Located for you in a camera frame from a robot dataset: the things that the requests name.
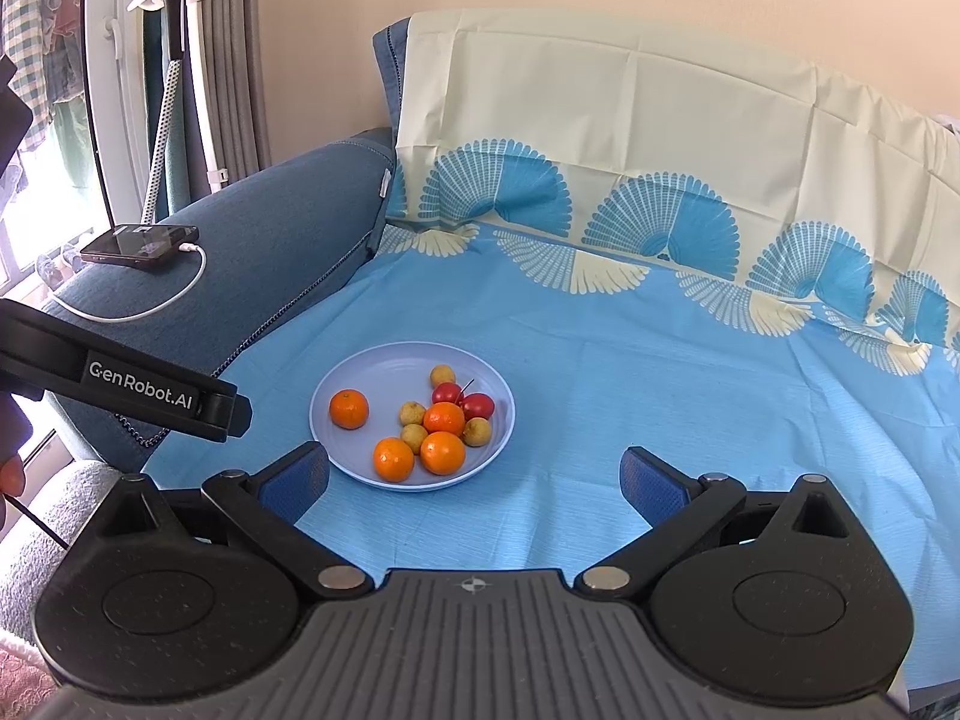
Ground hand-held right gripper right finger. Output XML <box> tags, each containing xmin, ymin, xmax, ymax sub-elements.
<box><xmin>574</xmin><ymin>445</ymin><xmax>863</xmax><ymax>602</ymax></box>

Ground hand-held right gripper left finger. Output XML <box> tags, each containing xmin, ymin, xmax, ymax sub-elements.
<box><xmin>97</xmin><ymin>441</ymin><xmax>376</xmax><ymax>602</ymax></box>

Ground orange tangerine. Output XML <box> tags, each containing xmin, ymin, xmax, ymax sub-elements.
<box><xmin>329</xmin><ymin>389</ymin><xmax>371</xmax><ymax>431</ymax></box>
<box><xmin>373</xmin><ymin>437</ymin><xmax>416</xmax><ymax>483</ymax></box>
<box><xmin>420</xmin><ymin>431</ymin><xmax>467</xmax><ymax>476</ymax></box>
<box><xmin>423</xmin><ymin>402</ymin><xmax>467</xmax><ymax>436</ymax></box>

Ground lavender plastic plate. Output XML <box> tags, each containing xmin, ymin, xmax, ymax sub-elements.
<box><xmin>309</xmin><ymin>342</ymin><xmax>517</xmax><ymax>494</ymax></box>

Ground person's left hand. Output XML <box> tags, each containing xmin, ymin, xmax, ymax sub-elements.
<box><xmin>0</xmin><ymin>454</ymin><xmax>27</xmax><ymax>530</ymax></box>

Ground black smartphone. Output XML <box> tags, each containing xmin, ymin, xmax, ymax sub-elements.
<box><xmin>80</xmin><ymin>223</ymin><xmax>202</xmax><ymax>271</ymax></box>

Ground blue fan-print bed sheet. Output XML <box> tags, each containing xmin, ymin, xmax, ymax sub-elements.
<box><xmin>142</xmin><ymin>7</ymin><xmax>960</xmax><ymax>698</ymax></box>

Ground blue fabric sofa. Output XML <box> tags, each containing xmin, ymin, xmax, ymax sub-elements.
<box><xmin>34</xmin><ymin>15</ymin><xmax>413</xmax><ymax>473</ymax></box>

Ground black angular object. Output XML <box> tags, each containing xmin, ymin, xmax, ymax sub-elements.
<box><xmin>0</xmin><ymin>52</ymin><xmax>36</xmax><ymax>200</ymax></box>

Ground pink lace cloth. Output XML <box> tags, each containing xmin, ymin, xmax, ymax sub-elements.
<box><xmin>0</xmin><ymin>634</ymin><xmax>61</xmax><ymax>720</ymax></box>

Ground grey curtain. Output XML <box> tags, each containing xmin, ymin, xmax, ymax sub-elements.
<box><xmin>184</xmin><ymin>0</ymin><xmax>275</xmax><ymax>181</ymax></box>

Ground hanging clothes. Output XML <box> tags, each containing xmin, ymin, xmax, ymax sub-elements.
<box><xmin>0</xmin><ymin>0</ymin><xmax>87</xmax><ymax>166</ymax></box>

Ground white charging cable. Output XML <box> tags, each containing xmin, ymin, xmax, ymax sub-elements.
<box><xmin>51</xmin><ymin>241</ymin><xmax>208</xmax><ymax>323</ymax></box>

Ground thin black cable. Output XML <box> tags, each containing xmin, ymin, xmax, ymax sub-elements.
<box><xmin>0</xmin><ymin>493</ymin><xmax>70</xmax><ymax>550</ymax></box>

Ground white window frame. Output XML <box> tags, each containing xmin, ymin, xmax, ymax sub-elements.
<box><xmin>79</xmin><ymin>0</ymin><xmax>162</xmax><ymax>233</ymax></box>

